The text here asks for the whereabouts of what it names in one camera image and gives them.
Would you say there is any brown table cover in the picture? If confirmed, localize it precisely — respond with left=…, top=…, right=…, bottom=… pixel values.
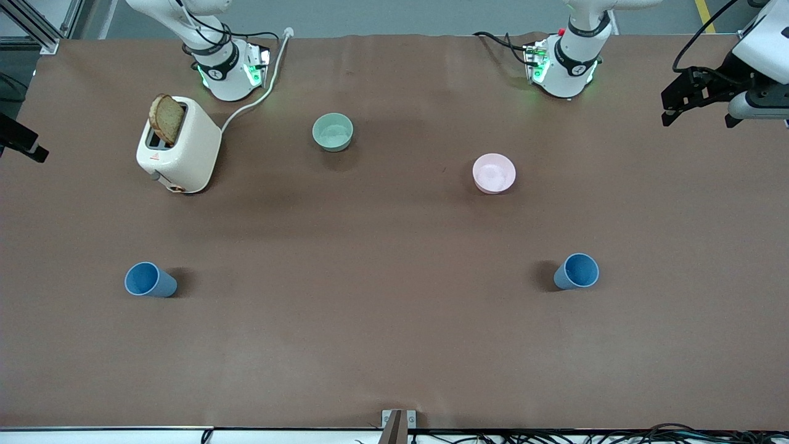
left=0, top=34, right=789, bottom=430

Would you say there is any pink bowl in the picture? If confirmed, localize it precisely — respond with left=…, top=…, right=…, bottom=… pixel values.
left=472, top=153, right=517, bottom=195

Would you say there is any brown bread slice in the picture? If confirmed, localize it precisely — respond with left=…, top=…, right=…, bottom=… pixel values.
left=149, top=94, right=186, bottom=146

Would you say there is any aluminium frame profile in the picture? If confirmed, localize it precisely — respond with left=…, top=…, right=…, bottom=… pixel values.
left=0, top=0, right=84, bottom=55

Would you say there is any green bowl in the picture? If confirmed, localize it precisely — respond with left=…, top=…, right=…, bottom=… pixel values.
left=312, top=113, right=354, bottom=152

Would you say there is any white toaster power cable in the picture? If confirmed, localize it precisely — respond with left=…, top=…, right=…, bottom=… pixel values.
left=220, top=27, right=295, bottom=133

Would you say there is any black arm base cable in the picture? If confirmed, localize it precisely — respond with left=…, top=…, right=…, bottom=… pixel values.
left=473, top=31, right=532, bottom=66
left=225, top=26, right=282, bottom=45

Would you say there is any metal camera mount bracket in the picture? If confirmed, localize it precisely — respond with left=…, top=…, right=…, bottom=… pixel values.
left=382, top=409, right=417, bottom=444

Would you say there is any blue ribbed cup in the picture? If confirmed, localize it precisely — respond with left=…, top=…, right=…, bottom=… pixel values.
left=125, top=262, right=178, bottom=298
left=553, top=253, right=600, bottom=290

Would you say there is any cream white toaster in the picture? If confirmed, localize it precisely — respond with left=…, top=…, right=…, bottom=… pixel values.
left=136, top=96, right=223, bottom=194

